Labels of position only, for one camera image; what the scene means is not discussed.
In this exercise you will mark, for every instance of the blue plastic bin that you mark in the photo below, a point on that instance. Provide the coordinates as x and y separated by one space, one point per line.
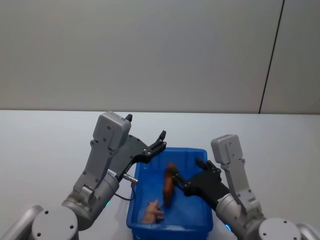
190 212

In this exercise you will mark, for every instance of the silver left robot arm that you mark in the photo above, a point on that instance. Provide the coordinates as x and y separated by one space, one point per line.
100 150

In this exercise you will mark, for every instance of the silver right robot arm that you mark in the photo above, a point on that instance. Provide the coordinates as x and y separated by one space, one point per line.
233 162

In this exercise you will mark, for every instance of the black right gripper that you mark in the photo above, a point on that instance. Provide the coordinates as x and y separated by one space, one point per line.
207 185

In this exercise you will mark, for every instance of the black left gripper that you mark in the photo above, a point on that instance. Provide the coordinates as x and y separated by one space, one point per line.
131 152

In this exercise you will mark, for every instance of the brown toy animal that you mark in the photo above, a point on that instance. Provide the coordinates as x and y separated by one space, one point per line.
168 187

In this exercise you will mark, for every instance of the pink toy pig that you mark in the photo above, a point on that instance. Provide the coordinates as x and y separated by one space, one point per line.
152 212

